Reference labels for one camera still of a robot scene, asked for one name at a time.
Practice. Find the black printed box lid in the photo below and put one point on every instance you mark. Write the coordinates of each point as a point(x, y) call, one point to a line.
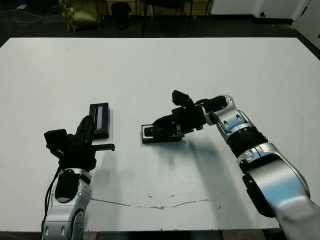
point(101, 120)

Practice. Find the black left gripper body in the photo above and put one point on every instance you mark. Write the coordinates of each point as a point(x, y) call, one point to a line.
point(77, 155)

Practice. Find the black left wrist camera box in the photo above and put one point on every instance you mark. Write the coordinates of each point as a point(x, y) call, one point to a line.
point(55, 141)

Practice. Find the small white floor adapter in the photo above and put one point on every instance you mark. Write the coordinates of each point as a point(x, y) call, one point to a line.
point(22, 7)

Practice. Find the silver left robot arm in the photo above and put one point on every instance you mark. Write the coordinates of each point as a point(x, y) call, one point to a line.
point(65, 212)

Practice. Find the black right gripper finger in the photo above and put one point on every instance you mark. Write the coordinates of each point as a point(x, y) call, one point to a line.
point(166, 118)
point(167, 133)

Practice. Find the black wall knob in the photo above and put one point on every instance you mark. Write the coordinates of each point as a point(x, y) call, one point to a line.
point(262, 14)

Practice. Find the white door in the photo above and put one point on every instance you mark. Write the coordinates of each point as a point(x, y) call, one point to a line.
point(308, 30)

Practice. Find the black trash bin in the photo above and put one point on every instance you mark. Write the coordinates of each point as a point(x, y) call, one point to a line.
point(121, 15)

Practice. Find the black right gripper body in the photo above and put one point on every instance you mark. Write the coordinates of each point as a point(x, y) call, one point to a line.
point(190, 120)

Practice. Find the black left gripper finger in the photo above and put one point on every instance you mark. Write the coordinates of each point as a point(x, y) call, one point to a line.
point(92, 130)
point(82, 130)

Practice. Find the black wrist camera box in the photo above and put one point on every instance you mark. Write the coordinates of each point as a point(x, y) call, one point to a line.
point(55, 141)
point(182, 98)

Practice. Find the black chair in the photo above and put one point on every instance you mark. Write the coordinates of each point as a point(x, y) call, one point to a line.
point(166, 6)

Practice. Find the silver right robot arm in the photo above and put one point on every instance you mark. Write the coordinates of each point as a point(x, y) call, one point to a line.
point(275, 175)

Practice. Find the yellow-green sack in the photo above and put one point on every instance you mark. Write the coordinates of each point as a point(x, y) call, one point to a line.
point(80, 13)

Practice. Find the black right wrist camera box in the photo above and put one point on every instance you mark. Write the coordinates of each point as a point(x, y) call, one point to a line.
point(182, 98)

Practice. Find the black box base white insert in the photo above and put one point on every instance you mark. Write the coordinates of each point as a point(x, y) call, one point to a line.
point(162, 140)

